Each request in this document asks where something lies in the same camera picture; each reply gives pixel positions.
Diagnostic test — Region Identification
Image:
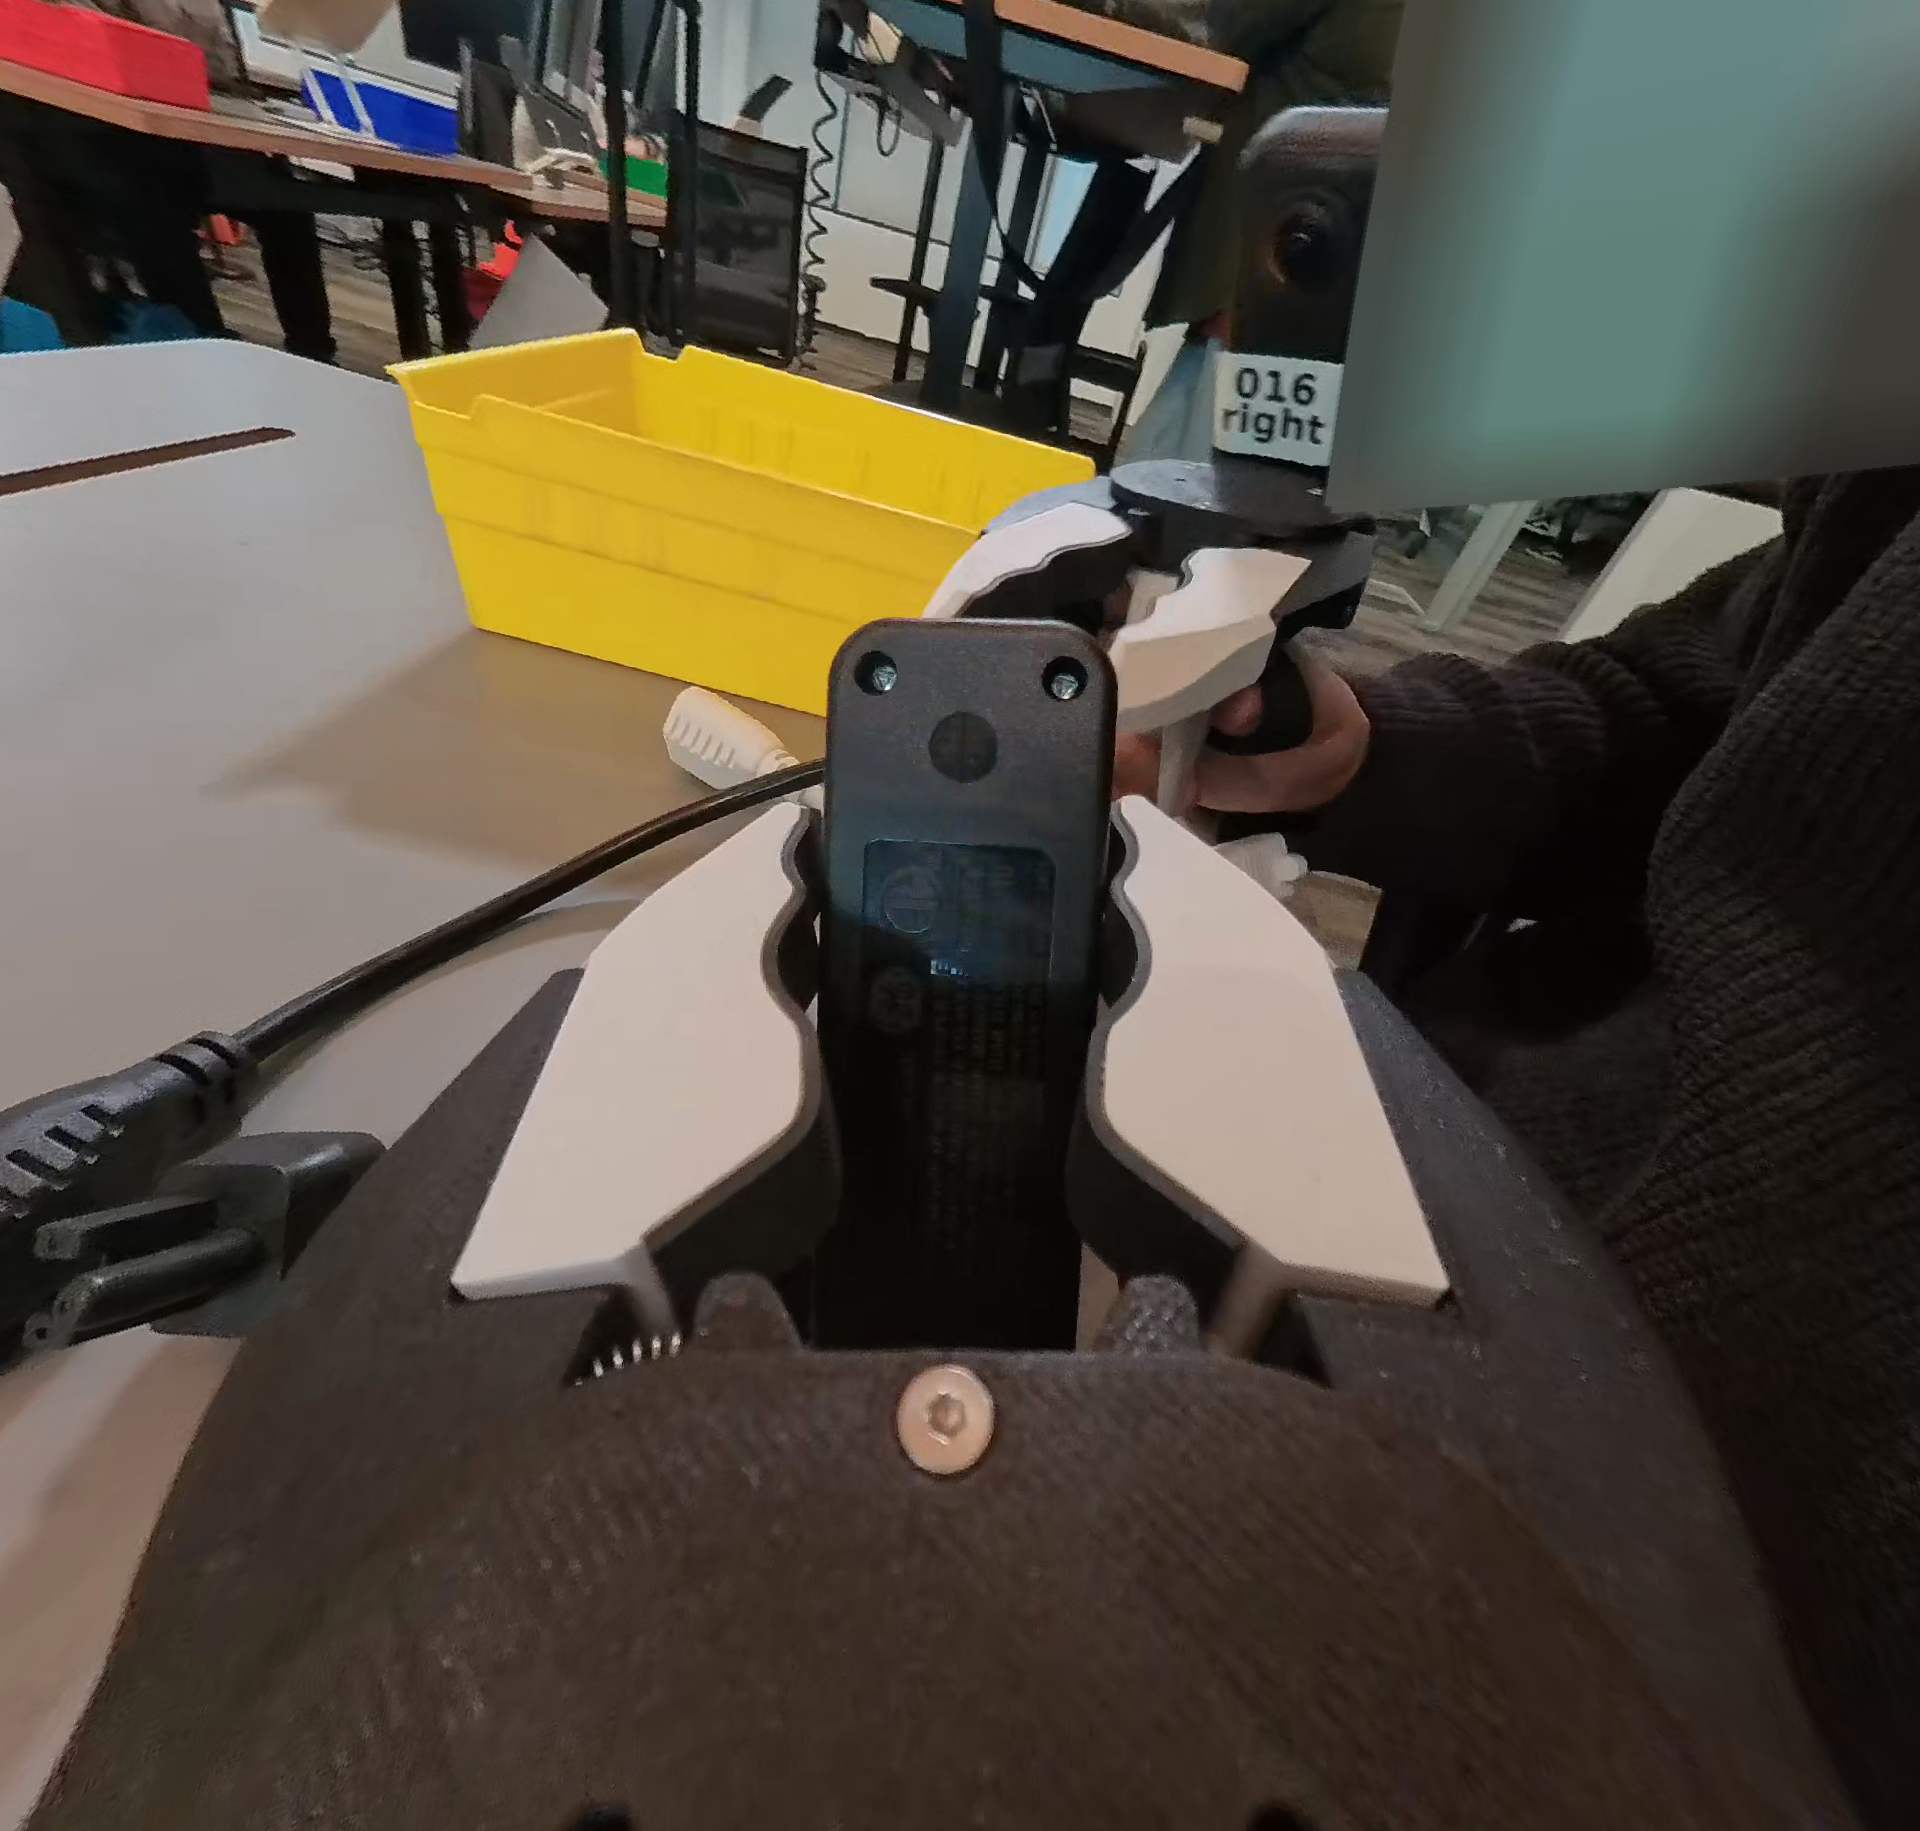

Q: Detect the black power strip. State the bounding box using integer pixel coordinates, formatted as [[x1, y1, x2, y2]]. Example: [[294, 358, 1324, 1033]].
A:
[[817, 619, 1119, 1345]]

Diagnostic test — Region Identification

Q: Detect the small blue bin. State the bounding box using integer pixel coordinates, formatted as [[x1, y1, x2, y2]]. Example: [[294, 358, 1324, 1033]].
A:
[[301, 60, 466, 161]]

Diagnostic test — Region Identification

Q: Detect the person's right forearm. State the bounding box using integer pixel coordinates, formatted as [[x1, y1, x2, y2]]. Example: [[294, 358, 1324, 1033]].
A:
[[1320, 535, 1802, 963]]

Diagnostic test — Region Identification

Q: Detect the leaning white board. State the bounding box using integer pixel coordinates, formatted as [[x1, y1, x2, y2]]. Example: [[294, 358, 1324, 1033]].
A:
[[471, 238, 608, 353]]

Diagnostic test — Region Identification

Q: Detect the person's right hand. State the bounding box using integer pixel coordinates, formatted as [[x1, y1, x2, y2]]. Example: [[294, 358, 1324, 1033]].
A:
[[1185, 661, 1374, 817]]

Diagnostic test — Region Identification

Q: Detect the standing desk with blue legs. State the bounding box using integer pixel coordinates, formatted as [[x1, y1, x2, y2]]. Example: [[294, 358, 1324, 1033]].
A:
[[765, 0, 1253, 417]]

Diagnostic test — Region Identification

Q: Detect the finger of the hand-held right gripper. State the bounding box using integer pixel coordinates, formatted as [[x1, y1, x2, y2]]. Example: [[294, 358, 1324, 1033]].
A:
[[915, 500, 1145, 630], [1108, 544, 1320, 743]]

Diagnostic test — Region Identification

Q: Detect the wooden background table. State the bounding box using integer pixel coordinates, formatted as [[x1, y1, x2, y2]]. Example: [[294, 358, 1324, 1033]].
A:
[[0, 55, 668, 362]]

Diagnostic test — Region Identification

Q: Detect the black braided cable flat plug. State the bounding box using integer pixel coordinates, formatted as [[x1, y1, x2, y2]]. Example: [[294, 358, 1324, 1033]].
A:
[[0, 1131, 388, 1374]]

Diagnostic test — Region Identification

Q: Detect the black mesh office chair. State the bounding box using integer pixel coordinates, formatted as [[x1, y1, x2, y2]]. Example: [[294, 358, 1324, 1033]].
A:
[[661, 121, 812, 362]]

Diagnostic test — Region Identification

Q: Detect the grey desk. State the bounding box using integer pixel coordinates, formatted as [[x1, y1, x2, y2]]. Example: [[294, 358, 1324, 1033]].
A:
[[0, 340, 1383, 1831]]

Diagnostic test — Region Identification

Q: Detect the white cable with plug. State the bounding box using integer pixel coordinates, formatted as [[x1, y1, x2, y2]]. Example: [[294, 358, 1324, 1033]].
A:
[[662, 684, 828, 788]]

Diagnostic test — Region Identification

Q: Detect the black power cord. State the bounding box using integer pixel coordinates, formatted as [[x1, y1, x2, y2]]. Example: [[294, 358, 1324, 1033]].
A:
[[0, 760, 830, 1234]]

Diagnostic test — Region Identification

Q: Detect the yellow plastic bin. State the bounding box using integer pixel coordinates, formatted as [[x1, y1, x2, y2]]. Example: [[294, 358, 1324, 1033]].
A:
[[388, 329, 1099, 715]]

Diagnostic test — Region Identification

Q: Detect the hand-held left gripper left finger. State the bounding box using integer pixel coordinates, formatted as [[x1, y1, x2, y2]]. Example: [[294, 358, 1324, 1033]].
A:
[[447, 804, 842, 1341]]

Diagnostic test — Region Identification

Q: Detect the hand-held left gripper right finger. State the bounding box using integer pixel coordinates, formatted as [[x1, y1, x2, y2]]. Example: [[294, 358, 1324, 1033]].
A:
[[1072, 793, 1456, 1356]]

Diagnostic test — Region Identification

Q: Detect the red box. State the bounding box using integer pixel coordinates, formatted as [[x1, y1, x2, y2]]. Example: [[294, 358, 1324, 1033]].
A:
[[0, 0, 213, 112]]

